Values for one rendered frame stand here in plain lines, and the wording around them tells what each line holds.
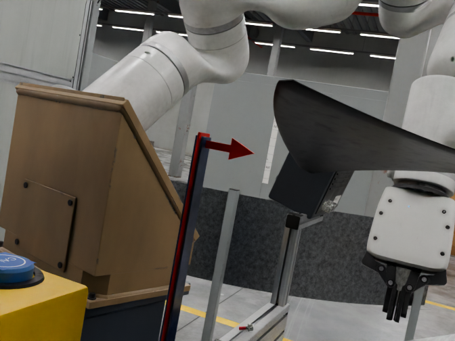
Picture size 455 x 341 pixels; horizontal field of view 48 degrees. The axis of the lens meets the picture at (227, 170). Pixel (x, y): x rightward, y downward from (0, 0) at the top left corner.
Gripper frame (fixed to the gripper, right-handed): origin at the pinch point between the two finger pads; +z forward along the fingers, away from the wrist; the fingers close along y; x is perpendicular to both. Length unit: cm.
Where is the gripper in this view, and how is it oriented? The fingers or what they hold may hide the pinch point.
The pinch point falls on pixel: (395, 305)
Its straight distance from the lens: 71.4
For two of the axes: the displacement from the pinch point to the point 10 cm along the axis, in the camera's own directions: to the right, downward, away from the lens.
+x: 3.2, 3.0, 9.0
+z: -2.8, 9.4, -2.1
